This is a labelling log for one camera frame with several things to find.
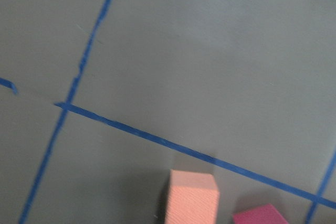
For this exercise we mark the magenta foam block far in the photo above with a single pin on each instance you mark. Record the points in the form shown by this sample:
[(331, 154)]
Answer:
[(266, 214)]

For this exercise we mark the orange foam block right side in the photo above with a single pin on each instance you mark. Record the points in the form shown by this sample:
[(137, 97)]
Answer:
[(192, 198)]

